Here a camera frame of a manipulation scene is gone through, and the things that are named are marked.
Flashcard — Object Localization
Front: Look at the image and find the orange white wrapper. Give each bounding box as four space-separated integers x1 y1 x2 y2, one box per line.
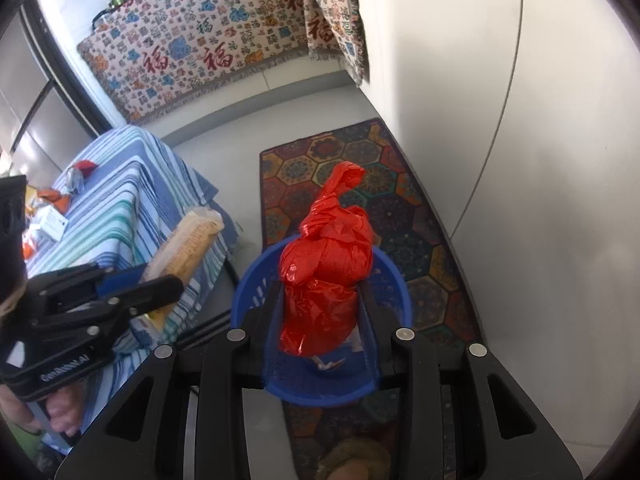
22 225 46 261

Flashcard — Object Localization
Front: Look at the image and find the red plastic bag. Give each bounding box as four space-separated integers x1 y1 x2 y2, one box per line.
279 161 376 359

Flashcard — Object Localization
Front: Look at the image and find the brown orange snack packet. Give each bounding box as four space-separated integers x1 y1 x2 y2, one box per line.
65 160 97 194

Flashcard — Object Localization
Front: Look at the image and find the grey refrigerator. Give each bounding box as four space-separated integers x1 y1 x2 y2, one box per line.
0 0 114 181

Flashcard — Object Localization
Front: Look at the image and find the orange snack wrapper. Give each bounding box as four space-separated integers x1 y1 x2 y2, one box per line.
37 187 74 211

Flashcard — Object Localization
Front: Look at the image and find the black metal table frame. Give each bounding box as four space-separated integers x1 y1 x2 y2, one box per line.
175 260 242 352

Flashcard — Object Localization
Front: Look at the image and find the narrow printed blanket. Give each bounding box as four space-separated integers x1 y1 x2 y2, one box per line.
297 0 371 86

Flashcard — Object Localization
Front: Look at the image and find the blue striped tablecloth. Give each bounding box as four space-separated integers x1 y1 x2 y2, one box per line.
22 125 244 461

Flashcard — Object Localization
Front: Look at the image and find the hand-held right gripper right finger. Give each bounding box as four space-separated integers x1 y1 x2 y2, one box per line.
356 281 584 480

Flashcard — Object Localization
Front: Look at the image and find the yellow snack packet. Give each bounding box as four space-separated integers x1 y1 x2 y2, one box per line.
141 207 225 332

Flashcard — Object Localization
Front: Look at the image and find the white kitchen cabinet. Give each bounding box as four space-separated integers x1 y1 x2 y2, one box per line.
350 0 640 413

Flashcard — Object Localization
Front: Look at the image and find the blue plastic basket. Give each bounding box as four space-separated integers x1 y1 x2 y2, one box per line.
231 245 414 408

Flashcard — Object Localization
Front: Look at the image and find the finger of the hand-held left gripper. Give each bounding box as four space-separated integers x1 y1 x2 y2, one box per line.
102 274 184 322
26 261 151 311

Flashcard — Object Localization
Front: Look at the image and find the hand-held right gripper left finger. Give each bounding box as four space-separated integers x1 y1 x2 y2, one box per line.
55 280 287 480

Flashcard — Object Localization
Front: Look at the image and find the person's left hand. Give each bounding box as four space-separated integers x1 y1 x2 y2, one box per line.
0 382 85 439

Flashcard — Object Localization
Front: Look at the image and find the colourful hexagon rug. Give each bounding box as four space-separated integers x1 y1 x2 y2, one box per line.
259 119 489 480

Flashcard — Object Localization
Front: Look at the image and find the large printed blanket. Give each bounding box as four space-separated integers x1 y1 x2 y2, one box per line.
76 0 314 126

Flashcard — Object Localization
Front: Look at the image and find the brown plush slipper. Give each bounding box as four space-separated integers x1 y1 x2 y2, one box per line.
316 437 392 480

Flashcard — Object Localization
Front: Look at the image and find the white drink carton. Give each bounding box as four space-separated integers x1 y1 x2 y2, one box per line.
37 207 69 241

